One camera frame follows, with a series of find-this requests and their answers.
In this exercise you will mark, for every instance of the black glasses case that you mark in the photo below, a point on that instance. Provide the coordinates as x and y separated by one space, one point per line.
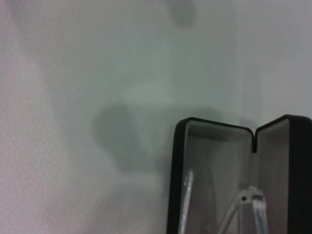
175 182

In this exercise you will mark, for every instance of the clear white glasses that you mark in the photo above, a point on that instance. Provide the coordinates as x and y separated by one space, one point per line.
248 212

